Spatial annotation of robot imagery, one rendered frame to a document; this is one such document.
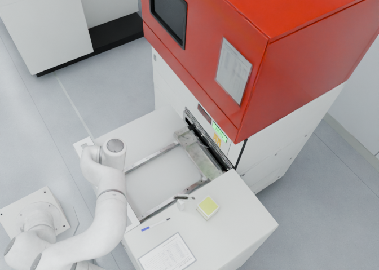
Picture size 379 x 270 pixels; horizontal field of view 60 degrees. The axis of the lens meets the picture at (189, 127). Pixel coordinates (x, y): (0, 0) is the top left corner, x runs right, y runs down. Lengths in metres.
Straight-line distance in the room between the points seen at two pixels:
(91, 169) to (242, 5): 0.71
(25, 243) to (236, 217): 0.87
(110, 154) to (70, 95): 2.14
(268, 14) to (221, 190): 0.88
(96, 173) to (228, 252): 0.71
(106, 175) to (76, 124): 2.00
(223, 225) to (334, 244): 1.38
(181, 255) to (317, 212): 1.56
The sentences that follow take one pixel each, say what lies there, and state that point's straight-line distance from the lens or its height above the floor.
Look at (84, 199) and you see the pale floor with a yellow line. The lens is 2.69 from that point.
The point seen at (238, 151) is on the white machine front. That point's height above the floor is 1.12.
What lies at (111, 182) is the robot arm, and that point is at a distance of 1.04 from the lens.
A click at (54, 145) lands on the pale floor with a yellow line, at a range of 2.98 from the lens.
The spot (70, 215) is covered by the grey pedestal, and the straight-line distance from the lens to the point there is 1.77.
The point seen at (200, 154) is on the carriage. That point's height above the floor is 0.88.
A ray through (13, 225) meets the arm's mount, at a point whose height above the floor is 0.94.
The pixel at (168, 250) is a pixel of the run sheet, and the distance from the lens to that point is 1.50.
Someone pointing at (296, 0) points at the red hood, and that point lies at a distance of 1.16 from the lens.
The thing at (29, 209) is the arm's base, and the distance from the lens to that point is 1.68.
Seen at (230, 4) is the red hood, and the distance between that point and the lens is 1.09.
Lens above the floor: 2.43
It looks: 56 degrees down
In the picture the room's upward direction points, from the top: 6 degrees clockwise
